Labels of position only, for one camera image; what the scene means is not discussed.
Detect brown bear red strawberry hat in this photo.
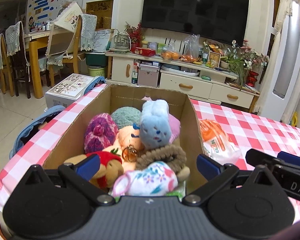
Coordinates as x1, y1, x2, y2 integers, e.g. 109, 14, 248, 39
64, 151, 124, 190

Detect brown knitted cloth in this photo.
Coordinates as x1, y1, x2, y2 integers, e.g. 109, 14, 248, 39
135, 144, 190, 183

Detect purple knitted ball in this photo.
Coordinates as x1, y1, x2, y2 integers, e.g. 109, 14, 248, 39
84, 113, 119, 153

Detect orange plush toy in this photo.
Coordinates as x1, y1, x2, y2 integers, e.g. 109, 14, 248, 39
104, 126, 144, 172

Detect floral socks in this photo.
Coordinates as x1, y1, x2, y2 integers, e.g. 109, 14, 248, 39
111, 161, 178, 197

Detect teal fuzzy sock roll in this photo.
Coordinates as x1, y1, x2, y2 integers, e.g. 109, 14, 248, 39
111, 107, 141, 129

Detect light blue plush bunny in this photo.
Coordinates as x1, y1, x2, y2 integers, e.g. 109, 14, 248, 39
139, 99, 171, 150

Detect white fluffy plush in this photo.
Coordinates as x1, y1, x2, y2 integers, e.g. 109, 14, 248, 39
169, 114, 180, 144

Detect orange white tissue pack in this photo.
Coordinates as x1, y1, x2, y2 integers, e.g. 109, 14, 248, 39
199, 119, 242, 165

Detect red checkered tablecloth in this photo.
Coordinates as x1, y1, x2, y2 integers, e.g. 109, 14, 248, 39
0, 85, 300, 216

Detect blue fabric bag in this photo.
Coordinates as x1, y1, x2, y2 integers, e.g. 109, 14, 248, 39
9, 105, 65, 159

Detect white standing air conditioner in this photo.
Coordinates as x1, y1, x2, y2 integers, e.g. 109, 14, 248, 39
254, 0, 300, 124

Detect cardboard box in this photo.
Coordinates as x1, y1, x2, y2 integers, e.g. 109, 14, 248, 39
43, 85, 207, 192

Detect white printed carton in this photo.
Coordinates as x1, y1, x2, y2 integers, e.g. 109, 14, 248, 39
45, 74, 96, 108

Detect cream TV cabinet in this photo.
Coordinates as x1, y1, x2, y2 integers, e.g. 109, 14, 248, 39
106, 52, 260, 113

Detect red vase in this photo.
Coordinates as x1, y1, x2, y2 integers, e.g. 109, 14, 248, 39
246, 70, 258, 87

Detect green trash bin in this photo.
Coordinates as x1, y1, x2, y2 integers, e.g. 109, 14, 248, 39
88, 66, 106, 77

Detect pink storage box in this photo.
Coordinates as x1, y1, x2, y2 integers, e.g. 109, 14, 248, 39
138, 63, 160, 87

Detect potted flower plant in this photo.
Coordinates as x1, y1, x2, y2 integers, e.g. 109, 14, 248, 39
221, 40, 269, 87

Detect bag of oranges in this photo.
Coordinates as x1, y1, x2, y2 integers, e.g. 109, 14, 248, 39
160, 44, 181, 61

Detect wooden dining chair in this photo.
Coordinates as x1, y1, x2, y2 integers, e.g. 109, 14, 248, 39
46, 14, 97, 86

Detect wooden dining table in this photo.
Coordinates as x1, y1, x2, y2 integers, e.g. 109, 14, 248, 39
24, 30, 52, 99

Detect black television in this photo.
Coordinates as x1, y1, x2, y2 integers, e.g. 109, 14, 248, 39
141, 0, 249, 45

